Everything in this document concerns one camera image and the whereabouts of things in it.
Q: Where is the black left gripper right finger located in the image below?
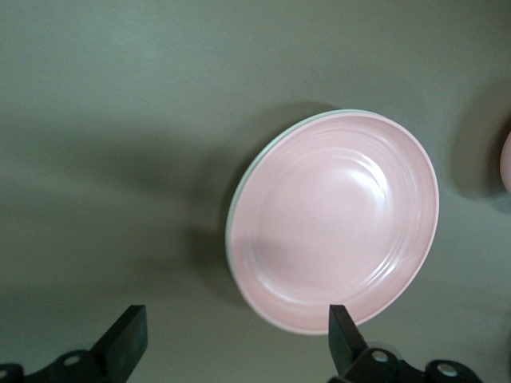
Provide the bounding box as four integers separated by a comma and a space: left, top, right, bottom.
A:
327, 304, 480, 383

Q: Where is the small pink bowl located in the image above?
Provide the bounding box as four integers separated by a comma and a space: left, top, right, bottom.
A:
498, 129, 511, 193

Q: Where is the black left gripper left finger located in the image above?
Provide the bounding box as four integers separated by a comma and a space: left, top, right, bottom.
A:
0, 304, 149, 383

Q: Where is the pink plate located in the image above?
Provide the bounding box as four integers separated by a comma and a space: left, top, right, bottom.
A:
229, 111, 441, 335

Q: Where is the brown table cover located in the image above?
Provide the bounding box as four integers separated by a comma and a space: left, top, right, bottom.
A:
0, 0, 511, 383

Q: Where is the beige plate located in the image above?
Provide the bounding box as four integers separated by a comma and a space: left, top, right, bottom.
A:
224, 108, 380, 288

